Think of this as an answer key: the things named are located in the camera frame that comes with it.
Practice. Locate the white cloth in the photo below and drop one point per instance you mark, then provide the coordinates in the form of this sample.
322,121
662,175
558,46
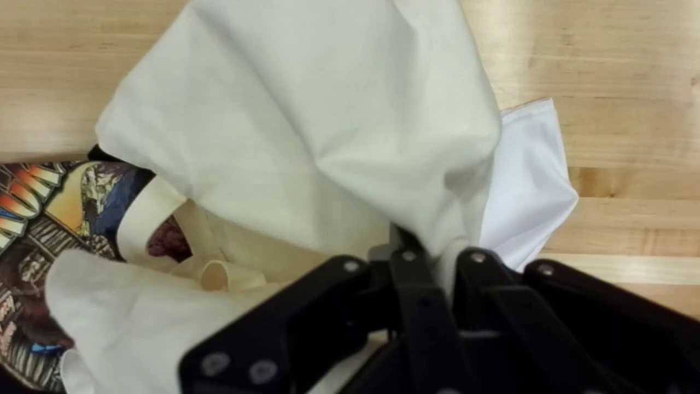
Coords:
528,182

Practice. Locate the cream tote bag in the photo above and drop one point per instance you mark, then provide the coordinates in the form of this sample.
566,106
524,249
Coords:
293,123

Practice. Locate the black graphic t-shirt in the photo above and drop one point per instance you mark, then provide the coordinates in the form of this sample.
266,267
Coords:
36,277

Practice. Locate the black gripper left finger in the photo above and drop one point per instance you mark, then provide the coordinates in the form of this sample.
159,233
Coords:
330,329

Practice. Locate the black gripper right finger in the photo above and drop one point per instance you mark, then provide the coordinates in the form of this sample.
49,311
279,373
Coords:
570,329

